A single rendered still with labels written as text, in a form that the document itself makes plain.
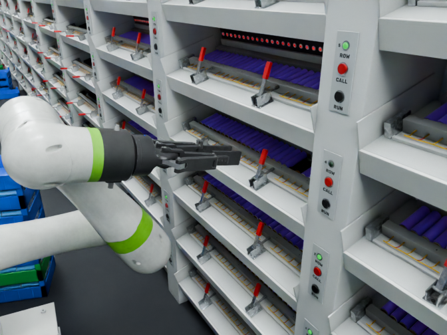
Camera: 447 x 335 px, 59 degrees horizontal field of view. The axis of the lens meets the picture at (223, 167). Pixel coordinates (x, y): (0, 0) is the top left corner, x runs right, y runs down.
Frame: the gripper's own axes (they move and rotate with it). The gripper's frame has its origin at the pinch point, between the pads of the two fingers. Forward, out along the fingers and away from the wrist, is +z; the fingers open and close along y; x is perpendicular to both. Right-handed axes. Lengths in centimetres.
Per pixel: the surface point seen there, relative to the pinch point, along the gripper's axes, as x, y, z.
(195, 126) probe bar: -3.3, -36.1, 14.7
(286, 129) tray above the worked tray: 8.6, 10.0, 6.6
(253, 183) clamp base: -7.3, -0.9, 11.1
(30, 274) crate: -74, -75, -22
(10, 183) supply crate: -37, -75, -30
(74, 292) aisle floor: -83, -71, -7
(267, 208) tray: -10.6, 5.5, 11.1
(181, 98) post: 3.5, -42.8, 12.2
